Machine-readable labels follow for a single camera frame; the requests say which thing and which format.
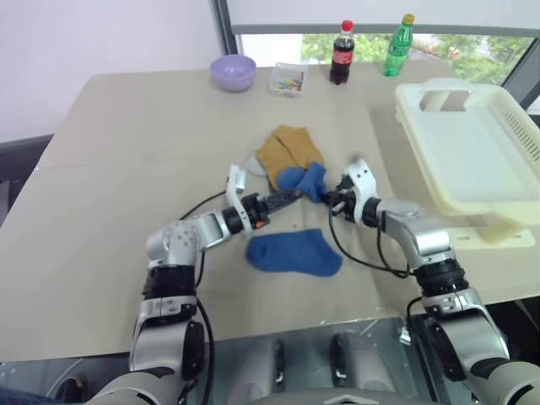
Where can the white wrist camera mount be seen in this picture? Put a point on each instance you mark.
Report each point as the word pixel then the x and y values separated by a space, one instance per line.
pixel 234 185
pixel 363 181

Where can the purple plastic bowl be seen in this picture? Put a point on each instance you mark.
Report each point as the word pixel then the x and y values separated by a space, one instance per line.
pixel 233 76

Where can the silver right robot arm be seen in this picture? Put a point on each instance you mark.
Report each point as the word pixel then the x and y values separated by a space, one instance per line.
pixel 426 240

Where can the white basket stand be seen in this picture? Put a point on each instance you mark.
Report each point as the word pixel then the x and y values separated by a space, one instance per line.
pixel 472 244

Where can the grey window post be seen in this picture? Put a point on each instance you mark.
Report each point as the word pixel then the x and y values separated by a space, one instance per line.
pixel 218 29

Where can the blue jeans leg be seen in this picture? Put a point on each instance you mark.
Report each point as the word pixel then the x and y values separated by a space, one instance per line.
pixel 21 394

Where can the white roller blind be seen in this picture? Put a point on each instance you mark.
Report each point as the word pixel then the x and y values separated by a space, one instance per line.
pixel 379 12

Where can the dark shoe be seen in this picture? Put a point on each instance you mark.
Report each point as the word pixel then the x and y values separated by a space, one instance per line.
pixel 73 386

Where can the cream plastic basket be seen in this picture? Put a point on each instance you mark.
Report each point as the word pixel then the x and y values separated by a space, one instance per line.
pixel 464 143

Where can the light grey sock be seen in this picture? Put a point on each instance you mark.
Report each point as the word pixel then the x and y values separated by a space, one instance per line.
pixel 254 165

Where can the cola bottle with red cap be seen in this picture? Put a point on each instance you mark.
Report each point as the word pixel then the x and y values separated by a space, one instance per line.
pixel 341 55

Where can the green bottle with yellow cap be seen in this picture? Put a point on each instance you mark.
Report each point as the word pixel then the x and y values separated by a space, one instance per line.
pixel 397 48

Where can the dark grey chair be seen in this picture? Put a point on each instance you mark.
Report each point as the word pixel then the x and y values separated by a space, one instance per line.
pixel 21 154

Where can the small white tag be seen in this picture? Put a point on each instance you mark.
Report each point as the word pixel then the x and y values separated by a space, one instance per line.
pixel 405 336

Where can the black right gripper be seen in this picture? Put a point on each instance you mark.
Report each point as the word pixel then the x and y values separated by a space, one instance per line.
pixel 348 202

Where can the clear box with colourful clips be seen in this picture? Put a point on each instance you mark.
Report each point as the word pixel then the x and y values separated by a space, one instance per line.
pixel 289 81

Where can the blue sock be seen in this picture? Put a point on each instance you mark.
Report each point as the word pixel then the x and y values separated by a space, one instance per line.
pixel 291 253
pixel 310 181

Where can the mustard yellow sock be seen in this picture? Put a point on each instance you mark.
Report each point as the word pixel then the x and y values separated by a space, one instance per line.
pixel 301 145
pixel 274 162

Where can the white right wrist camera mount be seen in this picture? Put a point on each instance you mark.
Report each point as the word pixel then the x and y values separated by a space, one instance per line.
pixel 363 181

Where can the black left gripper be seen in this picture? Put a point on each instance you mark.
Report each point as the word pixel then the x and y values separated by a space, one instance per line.
pixel 260 208

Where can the grey robot torso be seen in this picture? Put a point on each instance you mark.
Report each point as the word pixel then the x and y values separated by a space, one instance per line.
pixel 337 394

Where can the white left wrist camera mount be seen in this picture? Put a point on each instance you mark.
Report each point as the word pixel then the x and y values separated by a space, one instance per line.
pixel 234 185

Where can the dark rounded bar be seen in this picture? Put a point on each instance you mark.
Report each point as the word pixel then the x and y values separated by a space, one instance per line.
pixel 279 358
pixel 340 354

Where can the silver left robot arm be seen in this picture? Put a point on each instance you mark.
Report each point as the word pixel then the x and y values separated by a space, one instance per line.
pixel 173 244

